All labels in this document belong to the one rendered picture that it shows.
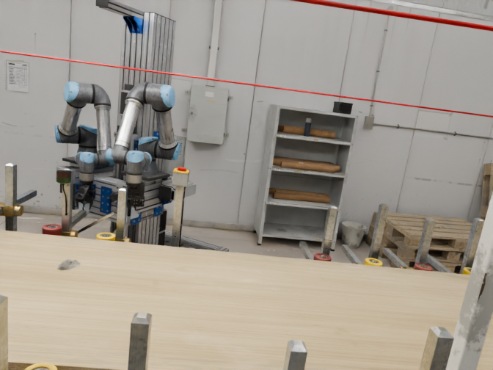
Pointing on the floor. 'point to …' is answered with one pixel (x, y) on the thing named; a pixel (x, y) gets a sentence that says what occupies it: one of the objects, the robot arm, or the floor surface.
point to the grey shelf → (345, 144)
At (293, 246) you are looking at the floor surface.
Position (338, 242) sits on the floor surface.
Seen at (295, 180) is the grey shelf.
